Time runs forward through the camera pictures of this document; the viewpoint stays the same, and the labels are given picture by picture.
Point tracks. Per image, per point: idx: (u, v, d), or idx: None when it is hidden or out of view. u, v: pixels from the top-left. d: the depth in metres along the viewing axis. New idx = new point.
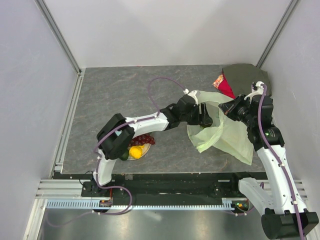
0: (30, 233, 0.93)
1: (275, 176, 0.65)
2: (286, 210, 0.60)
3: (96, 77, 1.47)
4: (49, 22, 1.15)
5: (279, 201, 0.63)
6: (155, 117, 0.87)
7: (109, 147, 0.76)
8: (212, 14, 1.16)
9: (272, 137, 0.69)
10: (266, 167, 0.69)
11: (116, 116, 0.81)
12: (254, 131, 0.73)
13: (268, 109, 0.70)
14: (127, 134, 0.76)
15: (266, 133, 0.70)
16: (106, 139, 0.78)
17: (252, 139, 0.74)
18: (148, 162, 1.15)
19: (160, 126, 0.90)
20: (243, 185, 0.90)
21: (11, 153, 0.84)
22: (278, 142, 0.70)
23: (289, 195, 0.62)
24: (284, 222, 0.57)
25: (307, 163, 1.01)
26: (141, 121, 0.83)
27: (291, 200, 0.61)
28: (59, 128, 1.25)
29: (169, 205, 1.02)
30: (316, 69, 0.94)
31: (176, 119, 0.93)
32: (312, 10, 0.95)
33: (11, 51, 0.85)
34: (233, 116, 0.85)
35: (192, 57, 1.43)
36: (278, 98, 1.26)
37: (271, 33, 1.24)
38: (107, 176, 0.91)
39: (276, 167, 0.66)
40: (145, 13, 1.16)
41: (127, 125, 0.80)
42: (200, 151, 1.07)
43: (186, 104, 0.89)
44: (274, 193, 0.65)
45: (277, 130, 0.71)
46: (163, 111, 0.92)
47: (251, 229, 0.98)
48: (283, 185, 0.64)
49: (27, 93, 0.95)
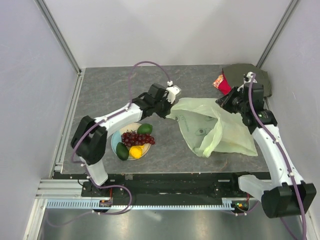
0: (29, 233, 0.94)
1: (271, 153, 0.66)
2: (283, 182, 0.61)
3: (96, 77, 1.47)
4: (49, 22, 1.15)
5: (277, 175, 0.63)
6: (126, 110, 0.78)
7: (86, 152, 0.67)
8: (213, 14, 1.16)
9: (266, 119, 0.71)
10: (262, 147, 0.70)
11: (84, 119, 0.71)
12: (248, 115, 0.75)
13: (258, 93, 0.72)
14: (99, 134, 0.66)
15: (260, 115, 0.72)
16: (80, 145, 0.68)
17: (246, 122, 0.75)
18: (148, 162, 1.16)
19: (135, 117, 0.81)
20: (243, 180, 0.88)
21: (12, 153, 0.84)
22: (272, 122, 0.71)
23: (285, 168, 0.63)
24: (283, 193, 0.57)
25: (306, 163, 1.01)
26: (112, 118, 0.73)
27: (287, 172, 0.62)
28: (59, 128, 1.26)
29: (169, 205, 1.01)
30: (315, 69, 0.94)
31: (150, 106, 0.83)
32: (312, 10, 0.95)
33: (12, 51, 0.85)
34: (229, 108, 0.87)
35: (192, 57, 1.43)
36: (278, 97, 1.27)
37: (271, 33, 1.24)
38: (102, 175, 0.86)
39: (271, 144, 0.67)
40: (145, 13, 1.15)
41: (98, 126, 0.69)
42: (207, 155, 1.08)
43: (158, 89, 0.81)
44: (272, 169, 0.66)
45: (270, 112, 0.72)
46: (135, 101, 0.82)
47: (251, 229, 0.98)
48: (279, 160, 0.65)
49: (27, 91, 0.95)
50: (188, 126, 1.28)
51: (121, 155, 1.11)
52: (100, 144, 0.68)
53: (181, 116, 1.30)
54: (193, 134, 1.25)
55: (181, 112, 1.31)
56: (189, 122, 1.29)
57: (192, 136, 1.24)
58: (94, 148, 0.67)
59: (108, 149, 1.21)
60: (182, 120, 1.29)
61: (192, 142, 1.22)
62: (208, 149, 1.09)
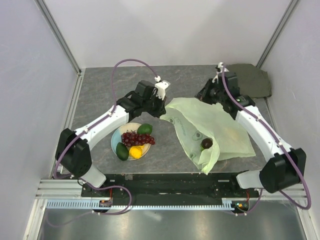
0: (29, 233, 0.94)
1: (256, 130, 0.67)
2: (275, 153, 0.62)
3: (96, 77, 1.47)
4: (49, 22, 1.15)
5: (267, 149, 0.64)
6: (109, 115, 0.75)
7: (70, 166, 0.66)
8: (213, 14, 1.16)
9: (244, 102, 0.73)
10: (247, 127, 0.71)
11: (65, 131, 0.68)
12: (228, 102, 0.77)
13: (232, 80, 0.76)
14: (80, 149, 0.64)
15: (238, 100, 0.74)
16: (64, 158, 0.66)
17: (228, 109, 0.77)
18: (148, 162, 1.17)
19: (121, 121, 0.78)
20: (242, 178, 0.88)
21: (12, 153, 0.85)
22: (250, 104, 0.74)
23: (273, 140, 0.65)
24: (277, 163, 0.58)
25: (306, 163, 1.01)
26: (94, 128, 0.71)
27: (276, 143, 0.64)
28: (59, 128, 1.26)
29: (169, 205, 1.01)
30: (315, 69, 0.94)
31: (138, 105, 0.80)
32: (312, 10, 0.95)
33: (12, 51, 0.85)
34: (208, 100, 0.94)
35: (192, 57, 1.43)
36: (277, 97, 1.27)
37: (271, 33, 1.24)
38: (99, 177, 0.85)
39: (255, 122, 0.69)
40: (145, 13, 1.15)
41: (79, 139, 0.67)
42: (206, 173, 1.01)
43: (145, 87, 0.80)
44: (262, 146, 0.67)
45: (247, 96, 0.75)
46: (120, 102, 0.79)
47: (252, 229, 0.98)
48: (266, 134, 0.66)
49: (27, 91, 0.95)
50: (184, 129, 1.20)
51: (121, 155, 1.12)
52: (83, 158, 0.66)
53: (176, 118, 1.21)
54: (190, 139, 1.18)
55: (176, 114, 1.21)
56: (185, 124, 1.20)
57: (189, 141, 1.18)
58: (78, 161, 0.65)
59: (108, 149, 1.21)
60: (177, 124, 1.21)
61: (189, 148, 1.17)
62: (206, 167, 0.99)
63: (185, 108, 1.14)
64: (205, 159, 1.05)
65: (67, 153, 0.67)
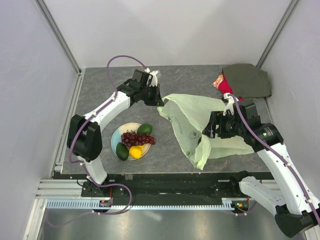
0: (29, 233, 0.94)
1: (283, 178, 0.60)
2: (303, 211, 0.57)
3: (96, 77, 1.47)
4: (49, 22, 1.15)
5: (293, 202, 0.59)
6: (113, 99, 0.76)
7: (84, 151, 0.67)
8: (213, 14, 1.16)
9: (271, 136, 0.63)
10: (271, 168, 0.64)
11: (73, 117, 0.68)
12: (249, 134, 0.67)
13: (251, 108, 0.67)
14: (93, 131, 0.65)
15: (264, 133, 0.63)
16: (77, 144, 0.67)
17: (251, 142, 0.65)
18: (148, 162, 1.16)
19: (124, 106, 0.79)
20: (246, 186, 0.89)
21: (12, 152, 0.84)
22: (278, 140, 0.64)
23: (301, 194, 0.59)
24: (304, 222, 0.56)
25: (306, 163, 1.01)
26: (101, 112, 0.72)
27: (305, 199, 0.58)
28: (59, 128, 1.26)
29: (169, 205, 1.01)
30: (315, 69, 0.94)
31: (137, 90, 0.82)
32: (312, 10, 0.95)
33: (11, 51, 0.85)
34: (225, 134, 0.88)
35: (192, 57, 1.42)
36: (277, 98, 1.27)
37: (271, 33, 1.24)
38: (102, 173, 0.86)
39: (283, 168, 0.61)
40: (145, 13, 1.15)
41: (89, 122, 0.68)
42: (201, 168, 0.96)
43: (141, 73, 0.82)
44: (286, 194, 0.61)
45: (273, 127, 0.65)
46: (120, 88, 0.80)
47: (252, 229, 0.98)
48: (294, 185, 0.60)
49: (27, 91, 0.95)
50: (181, 127, 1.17)
51: (121, 155, 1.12)
52: (96, 141, 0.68)
53: (174, 117, 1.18)
54: (187, 138, 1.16)
55: (175, 113, 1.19)
56: (183, 123, 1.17)
57: (186, 140, 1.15)
58: (91, 144, 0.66)
59: (108, 149, 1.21)
60: (175, 122, 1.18)
61: (186, 146, 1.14)
62: (201, 162, 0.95)
63: (181, 101, 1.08)
64: (198, 156, 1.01)
65: (79, 139, 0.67)
